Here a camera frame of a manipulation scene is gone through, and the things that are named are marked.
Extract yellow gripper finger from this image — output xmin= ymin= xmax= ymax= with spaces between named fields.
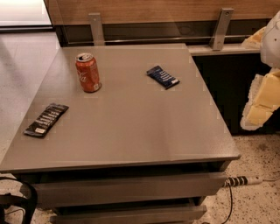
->
xmin=241 ymin=27 xmax=265 ymax=49
xmin=240 ymin=69 xmax=280 ymax=130

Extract blue rxbar blueberry bar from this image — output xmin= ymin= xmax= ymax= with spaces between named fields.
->
xmin=146 ymin=66 xmax=179 ymax=89

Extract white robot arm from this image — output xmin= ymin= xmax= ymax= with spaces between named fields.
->
xmin=240 ymin=11 xmax=280 ymax=130

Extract black rxbar chocolate bar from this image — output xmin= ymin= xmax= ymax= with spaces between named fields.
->
xmin=24 ymin=103 xmax=69 ymax=138

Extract grey shelf ledge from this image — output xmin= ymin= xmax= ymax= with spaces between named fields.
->
xmin=187 ymin=44 xmax=260 ymax=56

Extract white power strip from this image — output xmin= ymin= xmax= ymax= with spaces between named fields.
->
xmin=224 ymin=176 xmax=263 ymax=187

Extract lower grey drawer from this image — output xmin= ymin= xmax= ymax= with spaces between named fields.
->
xmin=50 ymin=204 xmax=207 ymax=224

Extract grey drawer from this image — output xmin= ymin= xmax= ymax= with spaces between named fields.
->
xmin=33 ymin=172 xmax=226 ymax=208
xmin=50 ymin=204 xmax=207 ymax=224

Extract grey drawer cabinet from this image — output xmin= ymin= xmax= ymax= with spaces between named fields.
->
xmin=1 ymin=44 xmax=239 ymax=216

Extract red soda can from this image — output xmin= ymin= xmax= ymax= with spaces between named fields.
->
xmin=75 ymin=52 xmax=102 ymax=93

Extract upper grey drawer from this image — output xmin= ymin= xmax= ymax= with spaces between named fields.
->
xmin=33 ymin=172 xmax=226 ymax=208

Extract black chair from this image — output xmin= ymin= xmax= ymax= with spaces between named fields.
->
xmin=0 ymin=177 xmax=38 ymax=224

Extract right metal bracket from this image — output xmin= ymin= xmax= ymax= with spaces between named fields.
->
xmin=209 ymin=8 xmax=234 ymax=51

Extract metal bracket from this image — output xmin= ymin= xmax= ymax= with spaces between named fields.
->
xmin=209 ymin=8 xmax=234 ymax=51
xmin=88 ymin=12 xmax=105 ymax=46

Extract black power cable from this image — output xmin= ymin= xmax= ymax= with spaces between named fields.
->
xmin=220 ymin=184 xmax=235 ymax=224

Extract left metal bracket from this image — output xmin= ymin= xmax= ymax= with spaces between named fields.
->
xmin=88 ymin=12 xmax=105 ymax=46

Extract wooden wall panel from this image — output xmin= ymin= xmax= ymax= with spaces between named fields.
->
xmin=44 ymin=0 xmax=280 ymax=25

